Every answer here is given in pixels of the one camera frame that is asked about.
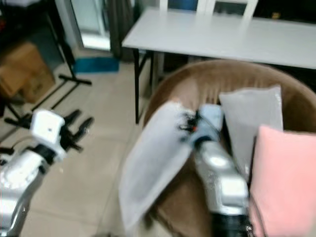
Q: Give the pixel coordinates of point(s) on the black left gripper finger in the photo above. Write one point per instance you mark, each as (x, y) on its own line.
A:
(85, 126)
(73, 116)

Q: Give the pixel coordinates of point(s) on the white pillow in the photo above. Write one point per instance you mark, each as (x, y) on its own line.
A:
(150, 158)
(252, 118)

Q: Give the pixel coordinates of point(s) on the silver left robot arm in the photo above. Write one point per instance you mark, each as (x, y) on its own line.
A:
(17, 180)

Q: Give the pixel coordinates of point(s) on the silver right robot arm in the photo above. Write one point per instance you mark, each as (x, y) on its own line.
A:
(222, 180)

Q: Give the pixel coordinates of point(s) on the brown round sofa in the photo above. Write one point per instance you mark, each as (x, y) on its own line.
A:
(197, 81)

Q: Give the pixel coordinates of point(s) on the pink pillow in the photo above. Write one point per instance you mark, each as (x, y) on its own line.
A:
(286, 177)

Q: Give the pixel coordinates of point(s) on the black metal stand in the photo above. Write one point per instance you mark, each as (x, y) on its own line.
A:
(66, 64)

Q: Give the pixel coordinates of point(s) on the brown cardboard box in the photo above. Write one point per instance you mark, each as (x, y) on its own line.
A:
(24, 74)

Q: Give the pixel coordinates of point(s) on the white folding table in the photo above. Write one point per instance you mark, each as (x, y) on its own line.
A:
(222, 34)

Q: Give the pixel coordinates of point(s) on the white framed glass door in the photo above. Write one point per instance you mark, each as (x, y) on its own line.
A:
(89, 24)

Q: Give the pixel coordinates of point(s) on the dark grey curtain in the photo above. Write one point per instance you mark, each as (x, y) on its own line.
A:
(122, 29)

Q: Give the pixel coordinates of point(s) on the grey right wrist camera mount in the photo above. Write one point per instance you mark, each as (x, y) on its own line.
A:
(208, 123)

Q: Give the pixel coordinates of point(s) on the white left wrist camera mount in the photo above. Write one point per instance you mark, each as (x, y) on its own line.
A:
(47, 126)

